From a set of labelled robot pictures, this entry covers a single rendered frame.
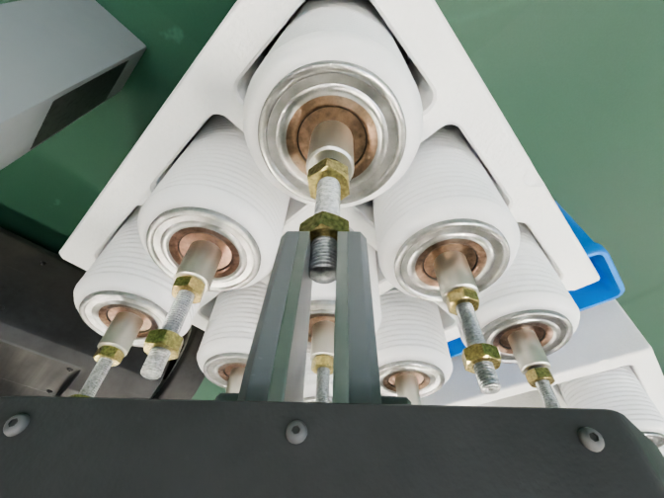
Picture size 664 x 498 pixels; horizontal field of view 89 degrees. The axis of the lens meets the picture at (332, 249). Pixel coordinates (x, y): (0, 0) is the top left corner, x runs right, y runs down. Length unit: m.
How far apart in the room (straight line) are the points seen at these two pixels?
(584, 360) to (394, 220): 0.42
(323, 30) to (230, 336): 0.27
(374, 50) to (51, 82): 0.26
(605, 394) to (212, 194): 0.54
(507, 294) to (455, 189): 0.11
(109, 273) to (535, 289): 0.33
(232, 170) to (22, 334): 0.43
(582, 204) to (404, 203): 0.42
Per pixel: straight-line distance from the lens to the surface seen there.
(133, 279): 0.31
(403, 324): 0.35
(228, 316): 0.36
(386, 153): 0.19
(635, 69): 0.54
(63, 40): 0.40
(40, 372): 0.66
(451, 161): 0.26
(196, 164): 0.25
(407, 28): 0.24
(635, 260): 0.76
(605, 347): 0.59
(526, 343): 0.32
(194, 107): 0.27
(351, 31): 0.18
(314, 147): 0.16
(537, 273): 0.33
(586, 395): 0.61
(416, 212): 0.22
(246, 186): 0.24
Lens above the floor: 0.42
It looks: 48 degrees down
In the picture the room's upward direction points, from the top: 177 degrees counter-clockwise
